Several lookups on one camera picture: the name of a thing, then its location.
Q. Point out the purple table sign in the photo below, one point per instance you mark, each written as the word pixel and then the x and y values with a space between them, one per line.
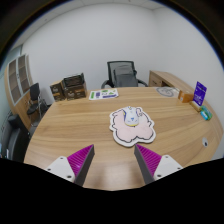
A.
pixel 200 93

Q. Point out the wooden shelf unit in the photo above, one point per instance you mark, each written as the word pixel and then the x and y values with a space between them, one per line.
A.
pixel 18 86

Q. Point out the white blue yellow computer mouse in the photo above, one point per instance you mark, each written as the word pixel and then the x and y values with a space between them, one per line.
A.
pixel 131 117

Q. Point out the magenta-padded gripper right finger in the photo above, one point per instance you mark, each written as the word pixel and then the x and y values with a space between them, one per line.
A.
pixel 150 161

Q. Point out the black box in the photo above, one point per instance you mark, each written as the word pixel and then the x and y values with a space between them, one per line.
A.
pixel 74 80

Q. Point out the large brown cardboard box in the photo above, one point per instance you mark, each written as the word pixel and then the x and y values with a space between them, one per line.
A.
pixel 76 92

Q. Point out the black leather sofa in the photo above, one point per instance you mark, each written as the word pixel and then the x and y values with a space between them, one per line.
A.
pixel 13 136

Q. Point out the small teal box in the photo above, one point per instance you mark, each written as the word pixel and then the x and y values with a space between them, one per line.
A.
pixel 206 113

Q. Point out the small orange-brown box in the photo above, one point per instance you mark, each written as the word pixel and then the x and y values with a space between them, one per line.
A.
pixel 185 96

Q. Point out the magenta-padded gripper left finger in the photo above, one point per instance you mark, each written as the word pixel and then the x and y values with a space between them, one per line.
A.
pixel 78 161

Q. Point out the grey mesh office chair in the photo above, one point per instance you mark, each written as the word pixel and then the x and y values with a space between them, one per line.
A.
pixel 125 76

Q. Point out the black visitor chair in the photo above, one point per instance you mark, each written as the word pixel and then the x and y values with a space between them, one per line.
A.
pixel 34 91

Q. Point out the white printed sticker sheet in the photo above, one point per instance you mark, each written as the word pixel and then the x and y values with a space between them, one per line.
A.
pixel 103 94

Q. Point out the pink cloud-shaped mouse pad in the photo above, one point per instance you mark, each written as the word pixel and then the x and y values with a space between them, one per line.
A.
pixel 131 133

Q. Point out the wooden side desk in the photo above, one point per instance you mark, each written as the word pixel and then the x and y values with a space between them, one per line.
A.
pixel 166 79

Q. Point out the small brown cardboard box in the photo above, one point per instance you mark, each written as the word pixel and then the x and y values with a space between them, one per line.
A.
pixel 57 91

